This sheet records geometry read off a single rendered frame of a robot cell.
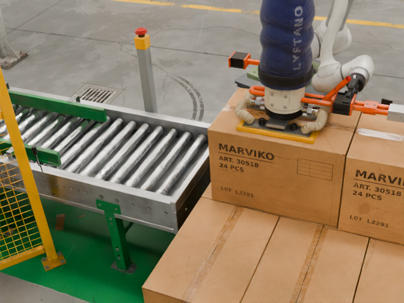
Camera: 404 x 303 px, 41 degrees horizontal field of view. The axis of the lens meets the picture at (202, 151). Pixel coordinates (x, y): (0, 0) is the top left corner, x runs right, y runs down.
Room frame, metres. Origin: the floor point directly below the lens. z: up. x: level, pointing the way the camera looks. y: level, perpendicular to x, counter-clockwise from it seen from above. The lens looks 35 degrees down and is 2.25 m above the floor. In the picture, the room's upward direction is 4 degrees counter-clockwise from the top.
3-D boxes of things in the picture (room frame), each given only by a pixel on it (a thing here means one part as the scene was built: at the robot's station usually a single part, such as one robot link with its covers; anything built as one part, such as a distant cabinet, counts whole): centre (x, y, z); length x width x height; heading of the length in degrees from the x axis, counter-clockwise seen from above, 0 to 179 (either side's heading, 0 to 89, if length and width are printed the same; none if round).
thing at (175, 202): (2.24, 0.00, 0.58); 0.70 x 0.03 x 0.06; 154
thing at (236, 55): (2.40, -0.21, 1.07); 0.09 x 0.08 x 0.05; 154
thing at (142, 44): (2.94, 0.30, 0.50); 0.07 x 0.07 x 1.00; 64
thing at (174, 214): (2.24, 0.00, 0.48); 0.70 x 0.03 x 0.15; 154
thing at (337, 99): (1.93, -0.60, 1.07); 0.10 x 0.08 x 0.06; 154
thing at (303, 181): (2.06, -0.39, 0.75); 0.60 x 0.40 x 0.40; 64
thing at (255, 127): (1.95, -0.33, 0.97); 0.34 x 0.10 x 0.05; 64
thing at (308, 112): (2.04, -0.37, 1.01); 0.34 x 0.25 x 0.06; 64
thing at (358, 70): (2.13, -0.71, 1.07); 0.09 x 0.06 x 0.09; 64
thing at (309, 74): (2.04, -0.37, 1.19); 0.23 x 0.23 x 0.04
